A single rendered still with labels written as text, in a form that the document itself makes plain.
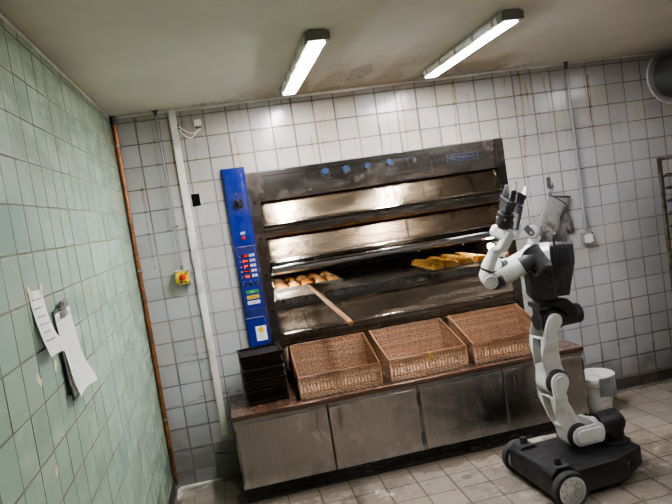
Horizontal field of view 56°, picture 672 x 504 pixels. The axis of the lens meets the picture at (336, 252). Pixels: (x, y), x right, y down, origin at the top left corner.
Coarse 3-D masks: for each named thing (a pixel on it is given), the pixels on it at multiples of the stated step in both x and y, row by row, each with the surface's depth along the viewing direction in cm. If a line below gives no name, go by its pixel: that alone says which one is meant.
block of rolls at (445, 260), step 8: (432, 256) 544; (440, 256) 546; (448, 256) 530; (456, 256) 520; (464, 256) 530; (472, 256) 513; (480, 256) 496; (416, 264) 533; (424, 264) 514; (432, 264) 498; (440, 264) 490; (448, 264) 491; (456, 264) 490; (464, 264) 494
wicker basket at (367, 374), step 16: (352, 336) 459; (304, 352) 453; (320, 352) 454; (336, 352) 455; (352, 352) 456; (368, 352) 446; (304, 368) 450; (320, 368) 452; (336, 368) 453; (352, 368) 413; (368, 368) 415; (304, 384) 408; (320, 384) 436; (336, 384) 430; (352, 384) 413; (368, 384) 415
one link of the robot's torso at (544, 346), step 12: (552, 324) 354; (540, 336) 370; (552, 336) 354; (540, 348) 367; (552, 348) 357; (540, 360) 367; (552, 360) 359; (540, 372) 363; (552, 372) 357; (564, 372) 359; (540, 384) 364
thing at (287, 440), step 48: (288, 384) 452; (384, 384) 417; (432, 384) 419; (480, 384) 424; (528, 384) 431; (576, 384) 437; (240, 432) 397; (288, 432) 403; (336, 432) 408; (384, 432) 414; (432, 432) 420; (480, 432) 426; (528, 432) 437; (288, 480) 404; (336, 480) 414
